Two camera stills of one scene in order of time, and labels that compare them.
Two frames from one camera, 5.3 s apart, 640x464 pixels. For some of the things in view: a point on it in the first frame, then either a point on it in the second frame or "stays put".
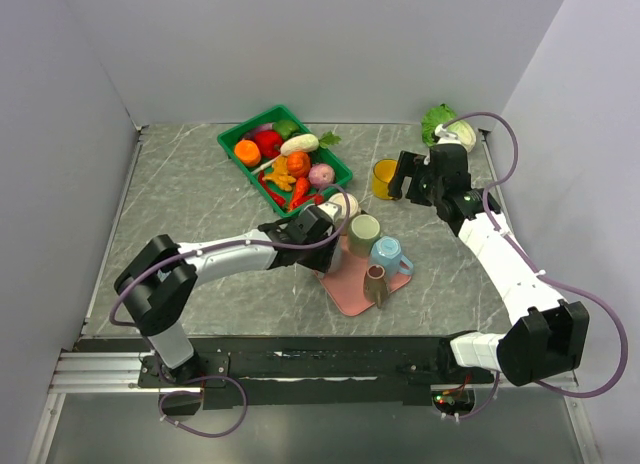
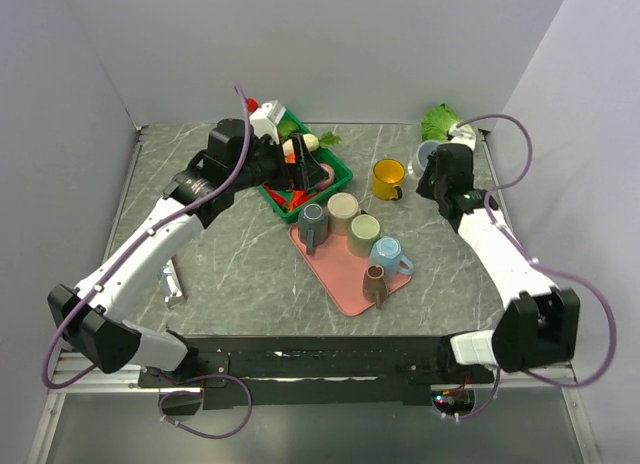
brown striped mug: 376,284 stays put
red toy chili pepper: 275,197 stays put
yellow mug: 383,172 stays put
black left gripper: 323,261 → 305,173
